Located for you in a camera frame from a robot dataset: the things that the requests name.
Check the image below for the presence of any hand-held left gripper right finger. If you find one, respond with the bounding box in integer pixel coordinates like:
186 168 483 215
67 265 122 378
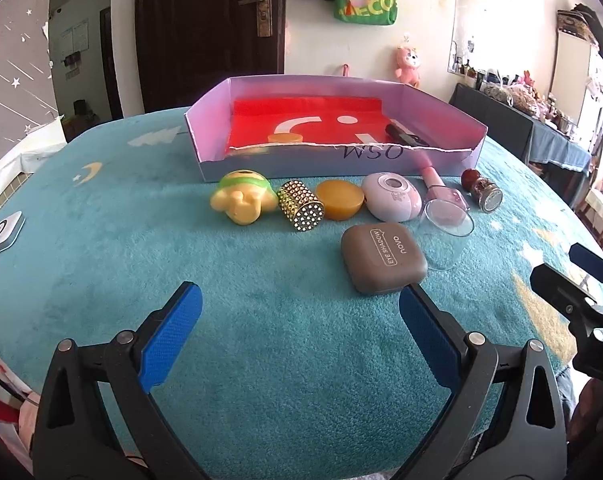
399 282 567 480

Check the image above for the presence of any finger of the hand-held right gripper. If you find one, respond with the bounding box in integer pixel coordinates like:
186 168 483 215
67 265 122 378
569 242 603 285
530 262 603 322

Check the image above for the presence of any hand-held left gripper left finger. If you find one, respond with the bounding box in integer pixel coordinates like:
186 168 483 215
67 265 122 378
31 281 217 480

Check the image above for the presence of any taupe eyeshadow case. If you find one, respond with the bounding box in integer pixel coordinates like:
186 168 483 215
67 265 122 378
340 222 429 295

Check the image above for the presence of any brown glitter bottle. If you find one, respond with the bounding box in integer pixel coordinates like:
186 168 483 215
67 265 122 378
460 167 503 213

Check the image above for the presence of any pink nail polish bottle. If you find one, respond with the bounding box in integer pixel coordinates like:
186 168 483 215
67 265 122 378
414 152 469 212

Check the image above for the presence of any green and yellow toy figure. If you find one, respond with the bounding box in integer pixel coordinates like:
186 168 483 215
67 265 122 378
210 170 278 227

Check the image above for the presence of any gold studded cylinder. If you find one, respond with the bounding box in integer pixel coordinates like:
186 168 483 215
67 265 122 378
277 180 326 233

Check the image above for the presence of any lavender cardboard box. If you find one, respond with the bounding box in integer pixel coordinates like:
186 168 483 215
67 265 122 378
184 75 489 183

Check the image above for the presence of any clear plastic cup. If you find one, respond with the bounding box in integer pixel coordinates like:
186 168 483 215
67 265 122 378
419 199 475 272

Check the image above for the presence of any lavender oval compact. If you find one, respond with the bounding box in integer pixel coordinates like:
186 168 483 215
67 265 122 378
361 171 423 223

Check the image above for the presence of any dark cloth covered table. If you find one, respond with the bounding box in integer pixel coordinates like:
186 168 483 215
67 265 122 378
449 82 592 206

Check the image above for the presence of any amber round soap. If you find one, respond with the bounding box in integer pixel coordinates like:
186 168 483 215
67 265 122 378
315 180 365 222

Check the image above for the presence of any row of small bottles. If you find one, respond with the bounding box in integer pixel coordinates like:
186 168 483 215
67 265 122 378
454 55 577 131

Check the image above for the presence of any white square device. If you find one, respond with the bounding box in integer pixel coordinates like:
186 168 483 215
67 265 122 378
0 210 26 253

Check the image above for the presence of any black bottle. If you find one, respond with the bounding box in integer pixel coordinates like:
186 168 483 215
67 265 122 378
384 122 435 147

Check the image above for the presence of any red paper bag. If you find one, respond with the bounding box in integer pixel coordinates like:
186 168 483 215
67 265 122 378
224 97 422 161

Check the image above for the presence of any pink plush toy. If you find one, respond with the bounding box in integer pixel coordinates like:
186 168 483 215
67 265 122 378
394 45 423 88

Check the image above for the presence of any dark wooden door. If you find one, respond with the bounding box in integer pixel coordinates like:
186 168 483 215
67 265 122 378
135 0 287 113

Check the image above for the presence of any star printed curtain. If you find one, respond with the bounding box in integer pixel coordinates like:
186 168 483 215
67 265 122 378
0 0 64 186

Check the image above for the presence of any brass door handle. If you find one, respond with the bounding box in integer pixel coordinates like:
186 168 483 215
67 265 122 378
238 0 273 37

